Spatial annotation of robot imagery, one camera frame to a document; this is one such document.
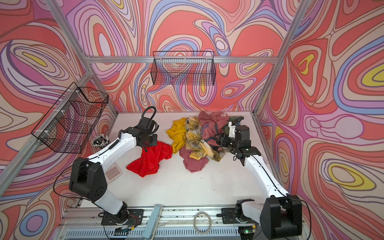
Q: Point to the grey bracket on rail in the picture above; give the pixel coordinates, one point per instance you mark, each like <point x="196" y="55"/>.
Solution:
<point x="152" y="223"/>

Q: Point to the pink keypad card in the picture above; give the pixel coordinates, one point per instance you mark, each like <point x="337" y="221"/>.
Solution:
<point x="112" y="173"/>

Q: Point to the yellow grey plaid cloth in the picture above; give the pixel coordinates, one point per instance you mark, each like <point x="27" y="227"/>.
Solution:
<point x="200" y="148"/>

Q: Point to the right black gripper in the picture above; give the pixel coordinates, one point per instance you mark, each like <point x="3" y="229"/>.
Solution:
<point x="223" y="138"/>

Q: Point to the red cloth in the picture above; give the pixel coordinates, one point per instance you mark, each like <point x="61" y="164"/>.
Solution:
<point x="149" y="161"/>

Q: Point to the dusty pink shirt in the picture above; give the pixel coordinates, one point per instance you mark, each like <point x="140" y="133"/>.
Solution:
<point x="211" y="126"/>

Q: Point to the left black wire basket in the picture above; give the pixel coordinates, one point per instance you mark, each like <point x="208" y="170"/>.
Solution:
<point x="74" y="121"/>

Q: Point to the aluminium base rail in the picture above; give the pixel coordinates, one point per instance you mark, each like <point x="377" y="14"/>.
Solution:
<point x="176" y="223"/>

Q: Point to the maroon cloth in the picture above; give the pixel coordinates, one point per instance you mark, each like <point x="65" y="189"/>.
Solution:
<point x="190" y="163"/>

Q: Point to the back black wire basket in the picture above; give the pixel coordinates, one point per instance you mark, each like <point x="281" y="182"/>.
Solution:
<point x="179" y="68"/>

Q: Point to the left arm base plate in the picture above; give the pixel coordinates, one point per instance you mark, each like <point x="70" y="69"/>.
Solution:
<point x="133" y="218"/>

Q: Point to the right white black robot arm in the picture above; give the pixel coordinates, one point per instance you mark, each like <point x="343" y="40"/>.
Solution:
<point x="281" y="214"/>

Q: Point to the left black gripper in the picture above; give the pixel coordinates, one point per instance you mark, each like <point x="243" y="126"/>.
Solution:
<point x="155" y="141"/>

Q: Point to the dark green cloth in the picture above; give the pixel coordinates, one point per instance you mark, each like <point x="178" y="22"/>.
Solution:
<point x="236" y="120"/>

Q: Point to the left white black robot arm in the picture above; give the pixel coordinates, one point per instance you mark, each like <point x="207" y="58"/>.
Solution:
<point x="88" y="178"/>

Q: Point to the black wire basket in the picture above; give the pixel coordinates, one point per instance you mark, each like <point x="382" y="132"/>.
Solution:
<point x="179" y="68"/>
<point x="74" y="121"/>

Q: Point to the cup of pens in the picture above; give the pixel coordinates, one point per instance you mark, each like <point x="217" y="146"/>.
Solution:
<point x="101" y="141"/>

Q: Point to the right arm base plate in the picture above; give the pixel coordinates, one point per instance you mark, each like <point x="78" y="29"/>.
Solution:
<point x="230" y="216"/>

